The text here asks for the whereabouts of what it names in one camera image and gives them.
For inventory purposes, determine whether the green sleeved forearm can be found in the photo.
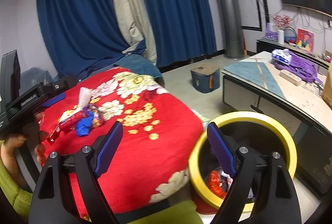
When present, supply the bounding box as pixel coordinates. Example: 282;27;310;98
1;148;32;223

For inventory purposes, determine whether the yellow rimmed trash bin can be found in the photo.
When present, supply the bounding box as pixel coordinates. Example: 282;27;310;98
188;111;297;214

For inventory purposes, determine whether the person's left hand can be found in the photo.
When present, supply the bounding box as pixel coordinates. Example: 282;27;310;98
1;122;48;188

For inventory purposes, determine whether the purple snack wrapper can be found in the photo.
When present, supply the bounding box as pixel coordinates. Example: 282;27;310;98
83;104;105;129

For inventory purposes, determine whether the blue crumpled wrapper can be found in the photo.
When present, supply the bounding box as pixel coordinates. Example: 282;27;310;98
76;111;94;137

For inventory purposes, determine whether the red white candy stick wrapper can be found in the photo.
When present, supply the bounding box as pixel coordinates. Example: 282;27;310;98
46;109;86;143

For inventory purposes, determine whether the red floral blanket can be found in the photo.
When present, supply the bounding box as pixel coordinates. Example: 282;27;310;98
41;67;203;214

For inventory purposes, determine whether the marble coffee table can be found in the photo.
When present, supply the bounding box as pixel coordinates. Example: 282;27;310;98
222;51;331;198

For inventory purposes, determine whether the beige power strip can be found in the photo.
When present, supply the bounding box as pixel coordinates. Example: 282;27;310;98
279;70;302;86

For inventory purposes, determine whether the white tissue pack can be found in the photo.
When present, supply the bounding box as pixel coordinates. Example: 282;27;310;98
271;49;292;65

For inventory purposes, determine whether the blue curtain left panel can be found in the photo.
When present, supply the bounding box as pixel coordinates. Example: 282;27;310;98
36;0;131;79

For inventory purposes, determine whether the blue curtain panel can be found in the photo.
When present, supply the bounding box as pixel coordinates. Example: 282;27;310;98
144;0;217;67
36;0;131;79

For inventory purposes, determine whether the purple bag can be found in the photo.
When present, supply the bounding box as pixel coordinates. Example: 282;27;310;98
273;51;322;84

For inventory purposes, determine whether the purple box on cabinet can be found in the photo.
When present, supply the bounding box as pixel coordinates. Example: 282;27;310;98
265;23;278;41

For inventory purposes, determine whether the black tv cabinet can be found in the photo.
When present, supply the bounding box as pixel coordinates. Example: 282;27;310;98
256;38;330;69

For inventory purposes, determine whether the beige sheer curtain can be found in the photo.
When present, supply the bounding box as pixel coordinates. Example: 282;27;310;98
113;0;157;65

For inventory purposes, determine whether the white vase with red flowers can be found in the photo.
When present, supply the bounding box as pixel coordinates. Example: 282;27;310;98
272;15;293;44

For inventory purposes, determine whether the blue curtain right panel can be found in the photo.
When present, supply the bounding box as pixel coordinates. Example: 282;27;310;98
144;0;217;67

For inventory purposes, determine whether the silver tower air conditioner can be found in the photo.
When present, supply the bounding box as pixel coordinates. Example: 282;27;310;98
217;0;244;59

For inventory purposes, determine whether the colourful picture frame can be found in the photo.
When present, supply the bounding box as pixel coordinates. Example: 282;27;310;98
296;28;314;52

